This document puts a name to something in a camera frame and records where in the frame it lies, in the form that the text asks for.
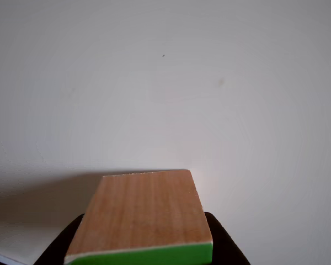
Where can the green-topped wooden cube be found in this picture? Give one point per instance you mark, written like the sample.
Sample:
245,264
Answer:
143,215

